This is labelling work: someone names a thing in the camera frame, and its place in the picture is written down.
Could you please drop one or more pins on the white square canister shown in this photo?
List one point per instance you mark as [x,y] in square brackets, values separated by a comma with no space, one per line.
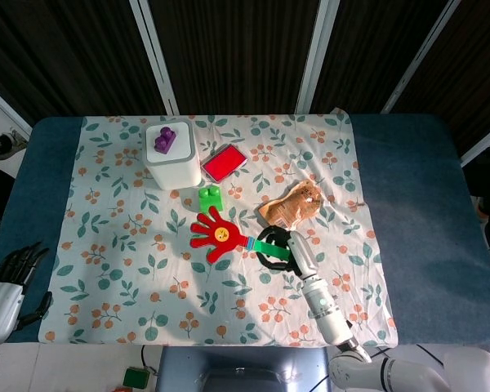
[172,157]

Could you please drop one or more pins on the purple toy brick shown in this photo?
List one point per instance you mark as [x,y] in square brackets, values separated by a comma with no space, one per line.
[165,141]

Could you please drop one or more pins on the brown snack packet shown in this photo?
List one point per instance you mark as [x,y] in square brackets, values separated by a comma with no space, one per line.
[296,206]

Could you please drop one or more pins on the red ink pad case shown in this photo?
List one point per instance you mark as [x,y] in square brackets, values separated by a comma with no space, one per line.
[224,162]

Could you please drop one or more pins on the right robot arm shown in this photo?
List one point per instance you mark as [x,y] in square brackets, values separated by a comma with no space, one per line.
[351,326]

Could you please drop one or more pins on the green square button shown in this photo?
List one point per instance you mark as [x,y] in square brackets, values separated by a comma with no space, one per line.
[135,377]

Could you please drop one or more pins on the green toy brick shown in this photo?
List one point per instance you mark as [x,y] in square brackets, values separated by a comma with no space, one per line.
[210,199]

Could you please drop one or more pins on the red hand clapper toy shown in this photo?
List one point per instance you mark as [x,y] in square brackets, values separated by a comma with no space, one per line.
[228,239]

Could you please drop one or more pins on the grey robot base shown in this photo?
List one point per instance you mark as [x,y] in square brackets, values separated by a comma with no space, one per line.
[243,369]

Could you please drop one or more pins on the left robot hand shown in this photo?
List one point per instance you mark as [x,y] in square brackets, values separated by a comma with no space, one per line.
[0,302]

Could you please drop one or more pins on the floral patterned tablecloth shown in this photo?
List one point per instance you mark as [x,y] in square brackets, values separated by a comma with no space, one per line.
[212,228]

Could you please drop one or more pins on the black and silver clamp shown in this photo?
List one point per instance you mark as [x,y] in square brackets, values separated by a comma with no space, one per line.
[2,143]

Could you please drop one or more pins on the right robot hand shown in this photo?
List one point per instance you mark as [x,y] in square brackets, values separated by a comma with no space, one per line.
[292,255]

